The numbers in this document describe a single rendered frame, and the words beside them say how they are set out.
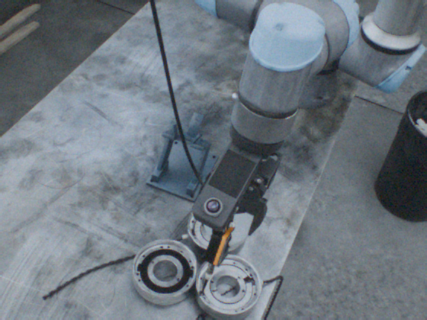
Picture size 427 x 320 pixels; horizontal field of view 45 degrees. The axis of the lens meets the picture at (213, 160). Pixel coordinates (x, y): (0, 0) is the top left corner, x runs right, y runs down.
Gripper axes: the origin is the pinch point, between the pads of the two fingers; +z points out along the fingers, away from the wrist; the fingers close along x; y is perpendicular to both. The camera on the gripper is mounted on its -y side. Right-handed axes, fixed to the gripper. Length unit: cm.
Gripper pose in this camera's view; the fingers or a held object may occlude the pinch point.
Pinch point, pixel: (220, 239)
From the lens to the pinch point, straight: 77.4
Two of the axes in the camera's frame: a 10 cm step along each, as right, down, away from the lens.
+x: -8.9, -4.0, 2.0
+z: -1.9, 7.4, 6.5
